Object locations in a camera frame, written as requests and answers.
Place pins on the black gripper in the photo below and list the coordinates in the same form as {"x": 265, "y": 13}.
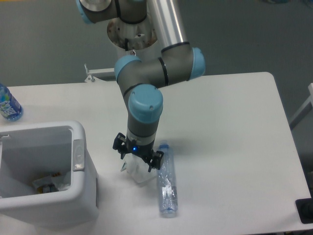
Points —
{"x": 124, "y": 146}

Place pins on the white tissue wrapper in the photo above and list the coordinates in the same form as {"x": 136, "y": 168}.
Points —
{"x": 137, "y": 169}

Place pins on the clear plastic bottle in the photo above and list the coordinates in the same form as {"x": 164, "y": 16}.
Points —
{"x": 167, "y": 183}

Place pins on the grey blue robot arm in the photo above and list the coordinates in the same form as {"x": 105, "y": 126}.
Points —
{"x": 140, "y": 82}

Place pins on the trash inside the can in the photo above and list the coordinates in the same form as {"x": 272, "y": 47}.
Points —
{"x": 52, "y": 183}

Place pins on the white trash can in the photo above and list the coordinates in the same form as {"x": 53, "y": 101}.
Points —
{"x": 31, "y": 151}

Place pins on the blue labelled water bottle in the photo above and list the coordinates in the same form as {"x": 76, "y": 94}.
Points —
{"x": 10, "y": 108}

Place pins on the black clamp at table edge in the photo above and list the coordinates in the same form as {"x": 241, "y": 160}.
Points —
{"x": 305, "y": 210}

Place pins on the white pedestal foot bracket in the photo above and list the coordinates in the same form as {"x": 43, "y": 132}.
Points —
{"x": 99, "y": 74}

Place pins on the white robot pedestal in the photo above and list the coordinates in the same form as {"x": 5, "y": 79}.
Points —
{"x": 135, "y": 43}

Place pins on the white frame at right edge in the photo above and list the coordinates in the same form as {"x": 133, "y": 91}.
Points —
{"x": 303, "y": 110}

